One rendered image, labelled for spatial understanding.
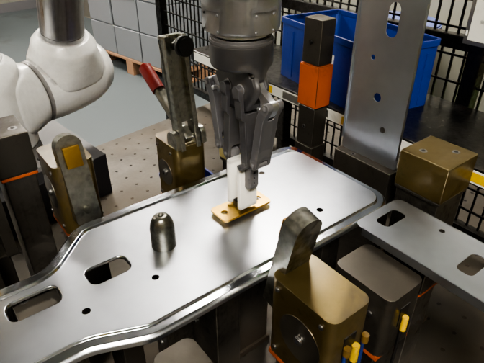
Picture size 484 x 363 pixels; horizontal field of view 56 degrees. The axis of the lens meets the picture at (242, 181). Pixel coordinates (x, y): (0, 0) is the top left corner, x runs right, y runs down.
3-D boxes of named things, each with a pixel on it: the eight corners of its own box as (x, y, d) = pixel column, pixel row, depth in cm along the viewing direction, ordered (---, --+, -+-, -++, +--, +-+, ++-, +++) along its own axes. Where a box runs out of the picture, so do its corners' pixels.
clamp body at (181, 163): (187, 311, 88) (172, 150, 69) (162, 282, 95) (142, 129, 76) (214, 296, 92) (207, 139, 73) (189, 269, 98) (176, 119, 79)
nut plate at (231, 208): (225, 223, 61) (225, 216, 61) (209, 210, 64) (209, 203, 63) (271, 202, 66) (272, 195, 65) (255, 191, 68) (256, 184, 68)
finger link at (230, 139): (226, 83, 54) (220, 79, 55) (223, 160, 61) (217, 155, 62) (251, 76, 56) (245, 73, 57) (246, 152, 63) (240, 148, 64)
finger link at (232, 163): (230, 160, 61) (226, 158, 61) (230, 203, 64) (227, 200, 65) (247, 154, 62) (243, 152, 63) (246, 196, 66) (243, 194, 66)
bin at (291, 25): (364, 121, 84) (375, 50, 77) (277, 73, 107) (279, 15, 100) (428, 104, 90) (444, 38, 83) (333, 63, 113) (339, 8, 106)
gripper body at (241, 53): (194, 29, 53) (198, 104, 58) (238, 45, 47) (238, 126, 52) (244, 20, 57) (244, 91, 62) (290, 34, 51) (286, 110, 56)
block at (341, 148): (363, 305, 89) (390, 174, 73) (319, 271, 97) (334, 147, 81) (373, 297, 91) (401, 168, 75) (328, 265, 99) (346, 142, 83)
